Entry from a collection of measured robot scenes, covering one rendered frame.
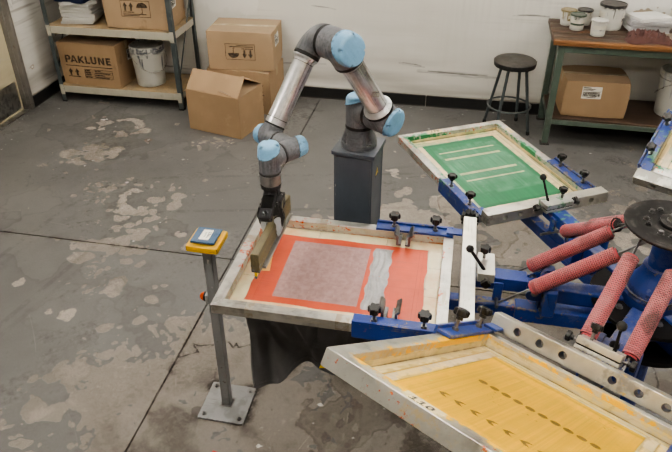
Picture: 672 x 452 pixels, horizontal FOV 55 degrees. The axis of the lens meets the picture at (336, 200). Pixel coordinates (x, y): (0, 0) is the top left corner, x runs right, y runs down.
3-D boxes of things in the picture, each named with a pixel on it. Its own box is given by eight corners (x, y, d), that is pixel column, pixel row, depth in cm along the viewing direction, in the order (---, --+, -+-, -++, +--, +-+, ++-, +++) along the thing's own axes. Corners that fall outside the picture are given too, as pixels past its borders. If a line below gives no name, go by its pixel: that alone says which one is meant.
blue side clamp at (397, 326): (351, 337, 212) (351, 321, 208) (353, 326, 216) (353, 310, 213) (443, 350, 207) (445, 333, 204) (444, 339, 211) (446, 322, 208)
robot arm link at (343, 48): (384, 110, 266) (328, 16, 224) (412, 121, 257) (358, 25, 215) (367, 133, 264) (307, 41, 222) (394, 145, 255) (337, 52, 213)
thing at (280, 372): (255, 390, 247) (247, 304, 224) (258, 382, 250) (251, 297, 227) (376, 408, 239) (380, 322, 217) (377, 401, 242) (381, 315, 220)
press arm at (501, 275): (474, 287, 226) (475, 275, 223) (474, 276, 231) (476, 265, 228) (525, 293, 223) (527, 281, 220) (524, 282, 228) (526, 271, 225)
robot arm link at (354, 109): (359, 114, 275) (359, 84, 268) (382, 124, 266) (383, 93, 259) (338, 122, 268) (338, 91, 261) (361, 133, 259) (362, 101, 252)
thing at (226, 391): (197, 418, 300) (169, 250, 250) (213, 382, 319) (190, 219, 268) (242, 425, 297) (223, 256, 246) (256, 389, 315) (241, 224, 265)
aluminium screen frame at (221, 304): (211, 312, 220) (210, 304, 218) (261, 219, 269) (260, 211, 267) (445, 345, 207) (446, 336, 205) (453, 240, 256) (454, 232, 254)
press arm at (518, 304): (291, 292, 244) (290, 280, 241) (295, 282, 249) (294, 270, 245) (640, 337, 223) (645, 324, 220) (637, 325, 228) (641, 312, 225)
